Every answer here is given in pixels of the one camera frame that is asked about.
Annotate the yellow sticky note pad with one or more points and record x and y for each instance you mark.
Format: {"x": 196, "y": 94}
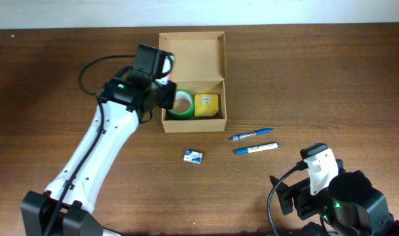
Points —
{"x": 206, "y": 105}

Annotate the blue ballpoint pen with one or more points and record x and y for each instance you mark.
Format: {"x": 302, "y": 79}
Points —
{"x": 241, "y": 136}

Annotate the blue white staples box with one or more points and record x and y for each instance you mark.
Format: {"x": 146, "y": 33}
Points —
{"x": 192, "y": 156}

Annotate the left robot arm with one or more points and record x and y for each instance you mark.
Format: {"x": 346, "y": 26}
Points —
{"x": 67, "y": 204}

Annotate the open brown cardboard box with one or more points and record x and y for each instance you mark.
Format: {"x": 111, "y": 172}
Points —
{"x": 200, "y": 67}

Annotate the green tape roll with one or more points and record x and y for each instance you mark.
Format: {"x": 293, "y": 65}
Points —
{"x": 183, "y": 105}

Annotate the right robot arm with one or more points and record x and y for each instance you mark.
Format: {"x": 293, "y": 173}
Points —
{"x": 346, "y": 201}

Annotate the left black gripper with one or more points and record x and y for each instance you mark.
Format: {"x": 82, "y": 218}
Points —
{"x": 167, "y": 94}

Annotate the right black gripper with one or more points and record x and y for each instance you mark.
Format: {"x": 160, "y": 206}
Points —
{"x": 287, "y": 197}

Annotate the blue white marker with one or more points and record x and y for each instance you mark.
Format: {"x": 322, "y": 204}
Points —
{"x": 253, "y": 149}

